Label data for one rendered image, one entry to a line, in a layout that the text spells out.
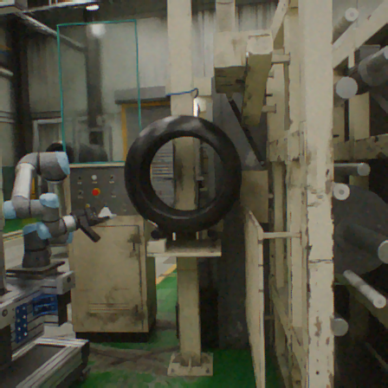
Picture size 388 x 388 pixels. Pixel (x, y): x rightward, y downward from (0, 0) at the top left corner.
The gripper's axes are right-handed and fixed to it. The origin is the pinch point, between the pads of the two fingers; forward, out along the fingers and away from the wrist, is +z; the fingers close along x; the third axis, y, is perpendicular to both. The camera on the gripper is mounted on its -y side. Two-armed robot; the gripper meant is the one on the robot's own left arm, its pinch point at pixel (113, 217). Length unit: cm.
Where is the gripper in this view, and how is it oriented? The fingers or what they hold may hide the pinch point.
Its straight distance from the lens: 194.7
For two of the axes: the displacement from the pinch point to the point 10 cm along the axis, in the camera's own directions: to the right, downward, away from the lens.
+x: -5.2, 2.9, 8.0
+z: 7.9, -2.0, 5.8
